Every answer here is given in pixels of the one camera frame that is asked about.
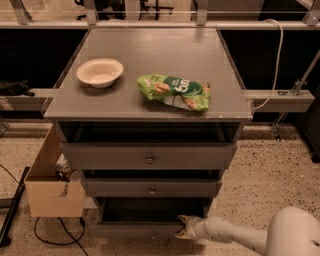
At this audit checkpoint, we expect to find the grey drawer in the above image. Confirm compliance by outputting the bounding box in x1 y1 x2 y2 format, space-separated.
81 178 222 198
89 198 211 238
61 143 237 170

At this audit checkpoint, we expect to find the grey middle drawer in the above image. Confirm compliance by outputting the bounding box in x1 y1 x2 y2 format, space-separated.
81 178 222 198

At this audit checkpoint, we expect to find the metal frame rail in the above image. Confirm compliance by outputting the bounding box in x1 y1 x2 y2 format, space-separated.
245 90 315 113

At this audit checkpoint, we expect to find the grey bottom drawer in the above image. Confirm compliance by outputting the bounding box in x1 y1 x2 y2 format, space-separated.
89 198 211 238

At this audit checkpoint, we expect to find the grey drawer cabinet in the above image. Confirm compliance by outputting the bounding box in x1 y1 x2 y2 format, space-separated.
43 27 254 214

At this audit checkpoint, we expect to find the white paper bowl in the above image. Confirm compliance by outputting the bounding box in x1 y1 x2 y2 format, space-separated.
76 58 124 88

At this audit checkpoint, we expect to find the grey top drawer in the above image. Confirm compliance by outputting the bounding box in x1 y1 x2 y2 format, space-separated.
61 143 237 170

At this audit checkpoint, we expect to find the green chip bag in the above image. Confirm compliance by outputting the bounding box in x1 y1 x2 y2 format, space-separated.
137 74 211 112

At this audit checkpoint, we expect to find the black metal bar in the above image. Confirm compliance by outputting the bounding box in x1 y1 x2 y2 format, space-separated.
0 167 29 248

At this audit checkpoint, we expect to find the can inside wooden box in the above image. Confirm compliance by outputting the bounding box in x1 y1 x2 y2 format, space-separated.
55 154 72 181

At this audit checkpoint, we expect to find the black floor cable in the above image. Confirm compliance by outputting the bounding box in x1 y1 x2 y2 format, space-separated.
33 216 90 256

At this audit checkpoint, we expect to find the black object on rail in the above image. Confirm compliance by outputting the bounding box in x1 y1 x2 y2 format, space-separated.
0 80 35 97

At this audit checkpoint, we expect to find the light wooden box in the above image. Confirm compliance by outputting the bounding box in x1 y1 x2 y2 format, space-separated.
24 127 85 217

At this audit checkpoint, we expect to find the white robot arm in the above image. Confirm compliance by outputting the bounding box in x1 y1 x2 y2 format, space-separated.
175 207 320 256

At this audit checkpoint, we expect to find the white hanging cable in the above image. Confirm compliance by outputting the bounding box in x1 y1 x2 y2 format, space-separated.
250 18 284 112

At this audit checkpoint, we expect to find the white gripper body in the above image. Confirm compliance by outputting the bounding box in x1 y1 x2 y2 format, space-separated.
185 216 207 240

